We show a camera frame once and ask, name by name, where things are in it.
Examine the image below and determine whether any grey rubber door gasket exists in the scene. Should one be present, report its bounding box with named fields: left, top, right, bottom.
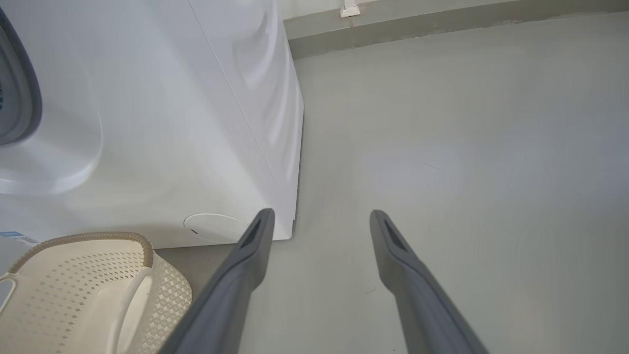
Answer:
left=0, top=7, right=43, bottom=147

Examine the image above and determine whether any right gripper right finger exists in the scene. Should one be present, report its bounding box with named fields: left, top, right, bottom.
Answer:
left=370, top=209, right=489, bottom=354

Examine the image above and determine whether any blue white energy label sticker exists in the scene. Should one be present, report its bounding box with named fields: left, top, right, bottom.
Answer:
left=0, top=231, right=39, bottom=246

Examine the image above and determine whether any white front-load washing machine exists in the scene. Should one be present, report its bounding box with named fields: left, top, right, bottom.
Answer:
left=0, top=0, right=304, bottom=249

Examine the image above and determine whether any cream perforated laundry basket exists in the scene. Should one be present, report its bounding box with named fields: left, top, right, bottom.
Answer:
left=0, top=232, right=193, bottom=354

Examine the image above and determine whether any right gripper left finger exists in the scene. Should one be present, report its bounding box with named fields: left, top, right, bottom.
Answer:
left=157, top=208, right=276, bottom=354

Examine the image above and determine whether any round white filter cover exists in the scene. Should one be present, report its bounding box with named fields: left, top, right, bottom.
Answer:
left=183, top=213, right=251, bottom=243

